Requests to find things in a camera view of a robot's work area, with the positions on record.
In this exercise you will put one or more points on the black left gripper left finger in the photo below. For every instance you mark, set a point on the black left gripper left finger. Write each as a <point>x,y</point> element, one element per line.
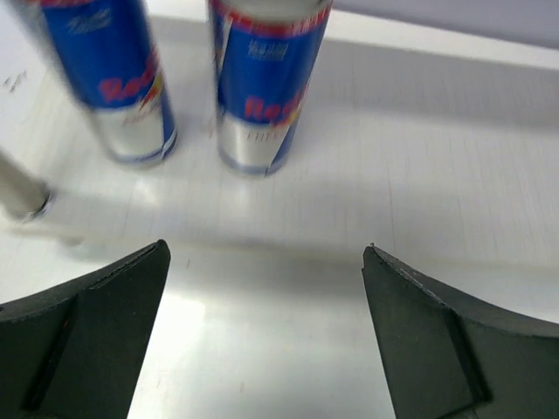
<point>76,350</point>

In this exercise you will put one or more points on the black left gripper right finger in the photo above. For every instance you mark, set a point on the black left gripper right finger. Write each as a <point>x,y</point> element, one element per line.
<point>448,354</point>

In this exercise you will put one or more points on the blue silver energy drink can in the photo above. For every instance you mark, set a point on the blue silver energy drink can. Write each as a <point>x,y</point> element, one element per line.
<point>264,55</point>

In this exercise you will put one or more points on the white two-tier shelf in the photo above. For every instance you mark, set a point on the white two-tier shelf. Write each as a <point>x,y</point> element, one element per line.
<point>446,161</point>

